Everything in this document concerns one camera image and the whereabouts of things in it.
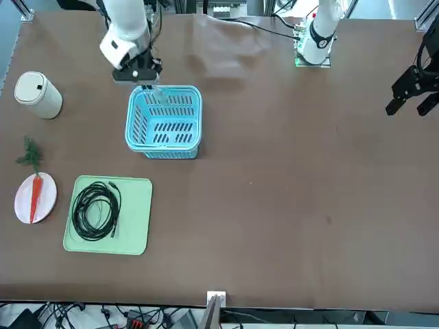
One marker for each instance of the round pink plate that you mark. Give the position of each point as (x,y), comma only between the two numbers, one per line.
(22,202)

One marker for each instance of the blue plastic slotted basket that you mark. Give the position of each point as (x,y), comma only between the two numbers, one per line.
(171,152)

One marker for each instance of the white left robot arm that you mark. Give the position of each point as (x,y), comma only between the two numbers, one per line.
(320,31)

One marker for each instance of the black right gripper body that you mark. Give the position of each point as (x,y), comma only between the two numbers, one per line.
(144,73)

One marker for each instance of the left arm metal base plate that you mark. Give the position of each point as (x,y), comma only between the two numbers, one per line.
(326,64)

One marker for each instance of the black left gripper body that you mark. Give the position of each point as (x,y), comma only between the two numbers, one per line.
(431,51)

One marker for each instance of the toy carrot with green leaves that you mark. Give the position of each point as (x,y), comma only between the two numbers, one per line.
(36,192)

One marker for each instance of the aluminium profile post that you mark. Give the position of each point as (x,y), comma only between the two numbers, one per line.
(215,308)

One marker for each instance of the red black connector block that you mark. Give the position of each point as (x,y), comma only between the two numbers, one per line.
(133,318)

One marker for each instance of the light green tray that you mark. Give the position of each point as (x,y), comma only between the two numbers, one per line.
(137,212)

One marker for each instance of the white power strip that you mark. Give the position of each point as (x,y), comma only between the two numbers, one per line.
(221,12)

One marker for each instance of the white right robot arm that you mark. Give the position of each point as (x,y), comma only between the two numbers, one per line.
(127,20)

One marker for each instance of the aluminium corner profile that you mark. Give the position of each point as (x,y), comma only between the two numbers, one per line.
(425,17)
(27,14)

